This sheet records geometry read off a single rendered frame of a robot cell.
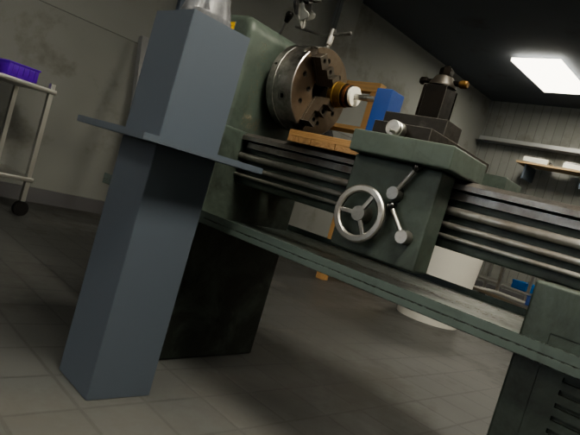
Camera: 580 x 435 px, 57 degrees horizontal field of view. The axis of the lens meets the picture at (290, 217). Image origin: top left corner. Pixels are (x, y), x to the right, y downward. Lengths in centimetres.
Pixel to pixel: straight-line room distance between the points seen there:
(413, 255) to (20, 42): 391
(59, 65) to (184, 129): 340
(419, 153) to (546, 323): 48
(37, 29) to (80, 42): 34
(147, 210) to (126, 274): 18
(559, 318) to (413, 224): 39
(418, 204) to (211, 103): 64
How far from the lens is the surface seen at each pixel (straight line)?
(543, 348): 124
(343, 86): 191
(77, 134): 496
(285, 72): 192
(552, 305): 129
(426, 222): 138
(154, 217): 153
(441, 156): 135
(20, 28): 479
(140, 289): 158
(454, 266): 431
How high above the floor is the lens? 72
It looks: 3 degrees down
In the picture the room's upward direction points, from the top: 16 degrees clockwise
